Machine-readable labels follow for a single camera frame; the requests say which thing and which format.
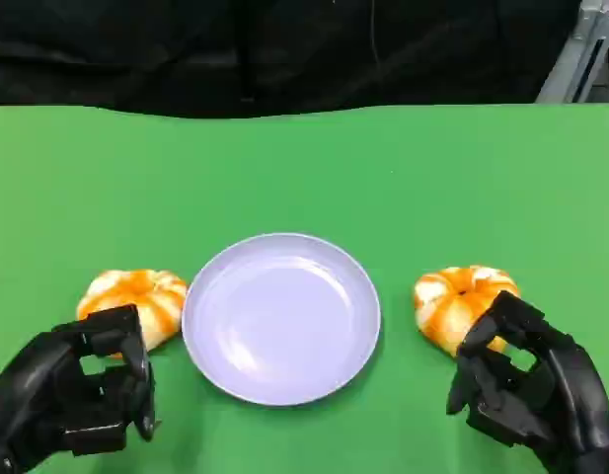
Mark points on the orange white toy bread roll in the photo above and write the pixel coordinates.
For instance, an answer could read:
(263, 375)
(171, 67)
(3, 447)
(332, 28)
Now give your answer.
(151, 296)
(452, 301)

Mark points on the aluminium frame profile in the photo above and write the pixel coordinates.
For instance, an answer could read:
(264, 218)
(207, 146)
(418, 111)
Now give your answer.
(575, 54)

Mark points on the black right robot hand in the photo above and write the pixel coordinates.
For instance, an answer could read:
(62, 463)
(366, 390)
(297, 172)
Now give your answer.
(565, 390)

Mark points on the lilac plate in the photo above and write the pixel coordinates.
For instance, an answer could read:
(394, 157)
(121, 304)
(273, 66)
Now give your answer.
(279, 321)

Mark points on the green table cloth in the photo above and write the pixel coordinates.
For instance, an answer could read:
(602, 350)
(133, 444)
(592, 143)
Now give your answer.
(304, 173)

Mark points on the black backdrop curtain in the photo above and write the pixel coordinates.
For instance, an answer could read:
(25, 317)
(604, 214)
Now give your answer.
(235, 49)

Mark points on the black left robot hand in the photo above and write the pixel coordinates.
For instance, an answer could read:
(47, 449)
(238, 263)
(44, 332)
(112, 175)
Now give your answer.
(32, 385)

